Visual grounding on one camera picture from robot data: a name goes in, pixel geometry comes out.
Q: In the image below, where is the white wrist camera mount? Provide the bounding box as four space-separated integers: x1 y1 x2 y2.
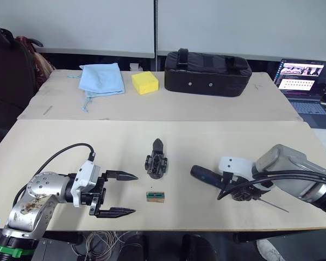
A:
218 156 274 194
70 160 103 208

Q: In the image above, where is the black office chair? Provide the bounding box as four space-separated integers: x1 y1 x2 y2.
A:
0 4 44 138

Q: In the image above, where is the white shoe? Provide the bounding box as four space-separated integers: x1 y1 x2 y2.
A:
256 238 283 261

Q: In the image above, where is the yellow foam block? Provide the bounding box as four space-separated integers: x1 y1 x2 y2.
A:
131 71 160 96

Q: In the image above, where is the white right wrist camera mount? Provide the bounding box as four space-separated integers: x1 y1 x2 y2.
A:
218 156 274 194

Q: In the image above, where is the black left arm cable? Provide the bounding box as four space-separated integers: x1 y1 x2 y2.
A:
12 142 96 210

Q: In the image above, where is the black padded carrying case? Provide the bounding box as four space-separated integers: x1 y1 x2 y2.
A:
164 48 253 98

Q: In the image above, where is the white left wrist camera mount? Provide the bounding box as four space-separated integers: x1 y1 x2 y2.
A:
70 160 103 208

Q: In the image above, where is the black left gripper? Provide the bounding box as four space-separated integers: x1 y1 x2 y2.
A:
80 170 140 219

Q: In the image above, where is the small green brown block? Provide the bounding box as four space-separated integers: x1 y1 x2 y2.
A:
146 191 166 203

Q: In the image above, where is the light blue drawstring bag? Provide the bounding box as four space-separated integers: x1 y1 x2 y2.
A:
67 63 126 113

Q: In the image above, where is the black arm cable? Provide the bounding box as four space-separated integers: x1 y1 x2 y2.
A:
216 169 326 201
12 142 96 210

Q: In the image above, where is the open laptop computer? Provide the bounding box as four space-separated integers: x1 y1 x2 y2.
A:
272 59 326 128

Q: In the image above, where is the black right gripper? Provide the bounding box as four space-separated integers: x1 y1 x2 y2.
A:
221 171 262 202

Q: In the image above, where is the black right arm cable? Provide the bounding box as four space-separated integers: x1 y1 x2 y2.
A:
216 169 326 201

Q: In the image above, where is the black loose gripper part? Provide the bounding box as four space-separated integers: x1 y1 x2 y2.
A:
144 138 170 179

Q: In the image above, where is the tangled grey wire bundle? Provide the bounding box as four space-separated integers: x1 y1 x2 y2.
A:
70 231 134 261

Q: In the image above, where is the patterned brown cloth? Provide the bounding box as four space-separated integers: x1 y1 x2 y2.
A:
15 36 56 88

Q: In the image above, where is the blue black electric screwdriver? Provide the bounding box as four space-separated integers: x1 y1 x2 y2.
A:
190 164 290 213

